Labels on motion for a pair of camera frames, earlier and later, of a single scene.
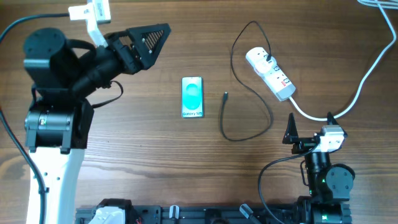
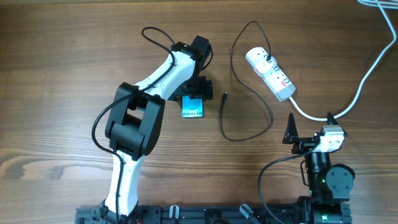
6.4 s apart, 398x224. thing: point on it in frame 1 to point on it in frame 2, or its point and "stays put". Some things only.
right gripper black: [291, 137] stays put
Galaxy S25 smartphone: [192, 97] stays put
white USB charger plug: [262, 66] stays put
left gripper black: [146, 58] to [204, 89]
